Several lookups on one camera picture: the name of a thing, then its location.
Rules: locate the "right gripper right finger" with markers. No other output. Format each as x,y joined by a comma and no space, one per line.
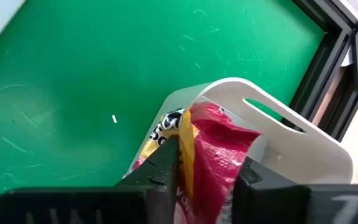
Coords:
259,199

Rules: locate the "green table mat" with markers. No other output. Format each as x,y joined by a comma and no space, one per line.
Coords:
73,93

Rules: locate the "grey translucent plastic bin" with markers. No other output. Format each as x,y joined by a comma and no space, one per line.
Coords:
291,149

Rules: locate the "small white noodle crumb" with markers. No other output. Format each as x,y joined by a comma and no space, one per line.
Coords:
114,119

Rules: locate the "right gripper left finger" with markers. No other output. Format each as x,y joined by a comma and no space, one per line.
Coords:
160,174

